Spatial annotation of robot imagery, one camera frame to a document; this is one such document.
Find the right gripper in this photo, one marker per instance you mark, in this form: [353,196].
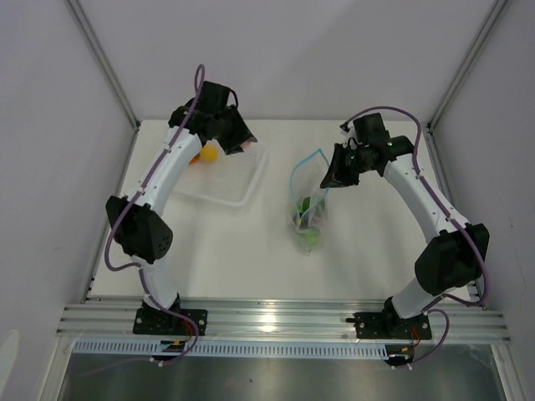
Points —
[336,176]

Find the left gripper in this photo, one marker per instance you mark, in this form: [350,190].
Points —
[240,133]

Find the yellow toy lemon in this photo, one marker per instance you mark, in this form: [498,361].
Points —
[208,154]

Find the clear zip top bag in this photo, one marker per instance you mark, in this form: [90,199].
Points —
[304,180]

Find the green toy bell pepper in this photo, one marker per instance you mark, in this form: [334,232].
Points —
[309,209]

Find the green toy bitter gourd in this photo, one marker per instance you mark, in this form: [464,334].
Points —
[310,237]

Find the pink toy egg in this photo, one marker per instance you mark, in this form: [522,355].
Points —
[248,144]

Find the purple toy eggplant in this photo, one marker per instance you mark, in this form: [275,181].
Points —
[308,219]

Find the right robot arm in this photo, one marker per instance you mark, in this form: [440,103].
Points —
[455,249]

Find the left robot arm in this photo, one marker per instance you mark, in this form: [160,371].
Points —
[136,219]

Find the white perforated plastic basket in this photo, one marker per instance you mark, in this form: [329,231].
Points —
[229,181]

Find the orange toy pumpkin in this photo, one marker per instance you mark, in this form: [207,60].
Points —
[195,159]

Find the right aluminium frame post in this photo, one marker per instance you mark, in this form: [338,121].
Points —
[468,62]

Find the aluminium frame post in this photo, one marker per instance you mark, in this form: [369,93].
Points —
[89,35]
[468,62]

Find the left aluminium frame post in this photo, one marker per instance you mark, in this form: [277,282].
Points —
[89,35]

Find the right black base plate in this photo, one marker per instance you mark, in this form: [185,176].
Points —
[372,328]

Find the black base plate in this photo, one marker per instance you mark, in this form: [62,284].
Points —
[149,321]
[372,328]

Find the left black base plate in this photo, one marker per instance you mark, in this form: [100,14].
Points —
[149,321]

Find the aluminium mounting rail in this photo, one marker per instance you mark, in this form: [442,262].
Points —
[278,320]

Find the white slotted cable duct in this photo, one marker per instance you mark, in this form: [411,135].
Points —
[238,349]

